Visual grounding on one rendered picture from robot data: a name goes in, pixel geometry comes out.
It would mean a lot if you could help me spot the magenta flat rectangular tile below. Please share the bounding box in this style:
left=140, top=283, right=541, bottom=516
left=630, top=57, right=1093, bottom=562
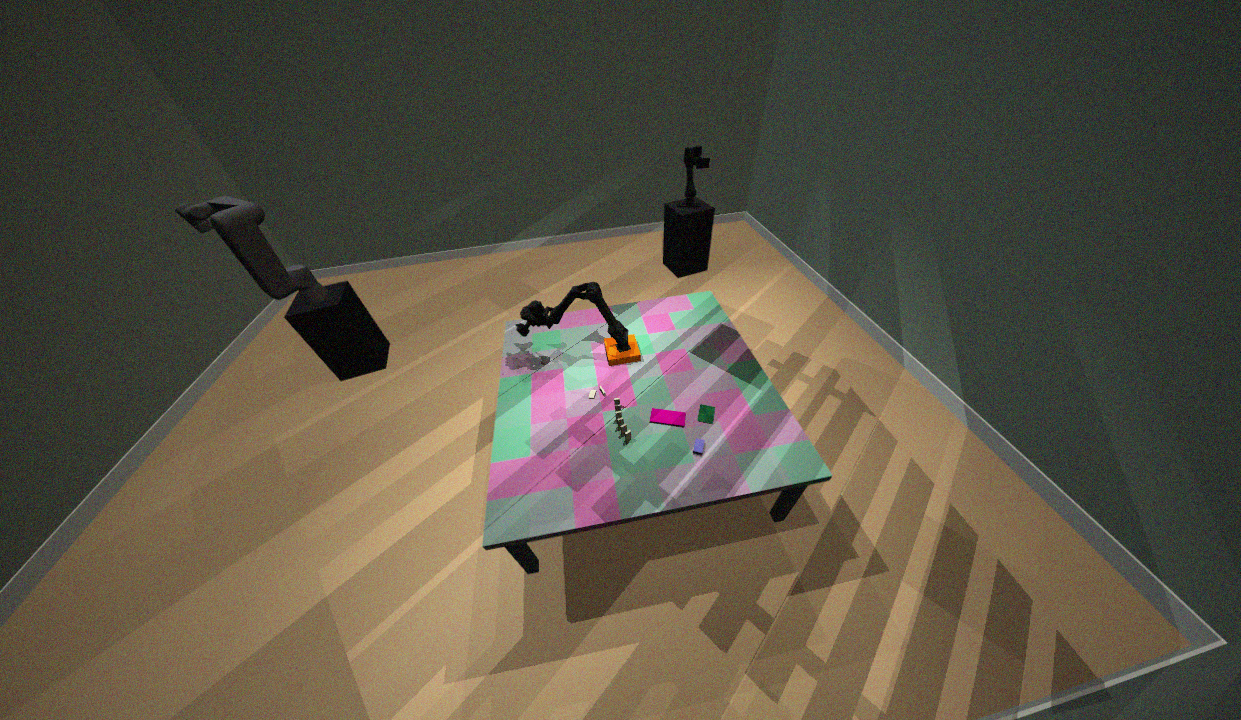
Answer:
left=650, top=408, right=686, bottom=427

